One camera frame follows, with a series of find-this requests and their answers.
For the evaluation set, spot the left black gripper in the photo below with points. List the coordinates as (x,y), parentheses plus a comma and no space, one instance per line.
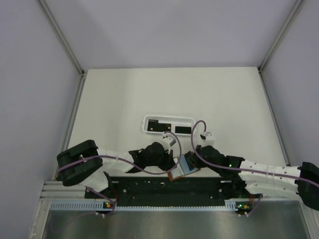
(169,163)

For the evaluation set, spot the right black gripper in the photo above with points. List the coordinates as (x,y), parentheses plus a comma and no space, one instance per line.
(196,162)

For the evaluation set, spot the black credit card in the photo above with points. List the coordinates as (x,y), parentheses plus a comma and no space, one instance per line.
(155,126)

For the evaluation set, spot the brown leather card holder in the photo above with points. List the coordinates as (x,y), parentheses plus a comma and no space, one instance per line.
(184,168)

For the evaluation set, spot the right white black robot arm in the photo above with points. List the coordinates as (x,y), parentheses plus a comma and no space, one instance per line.
(295,182)

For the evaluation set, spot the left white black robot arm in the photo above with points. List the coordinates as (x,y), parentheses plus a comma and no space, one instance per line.
(88,165)

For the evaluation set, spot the white plastic slotted basket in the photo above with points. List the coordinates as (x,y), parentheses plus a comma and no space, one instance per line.
(174,121)

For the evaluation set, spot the left aluminium frame post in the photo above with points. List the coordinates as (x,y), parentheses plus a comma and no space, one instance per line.
(60,36)

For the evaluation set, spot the aluminium frame post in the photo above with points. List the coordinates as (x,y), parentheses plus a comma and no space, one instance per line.
(298,4)
(60,36)

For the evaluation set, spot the aluminium frame rail front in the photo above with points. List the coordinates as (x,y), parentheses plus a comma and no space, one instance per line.
(55,190)

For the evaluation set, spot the right aluminium frame post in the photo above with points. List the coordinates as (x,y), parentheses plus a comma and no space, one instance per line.
(298,4)

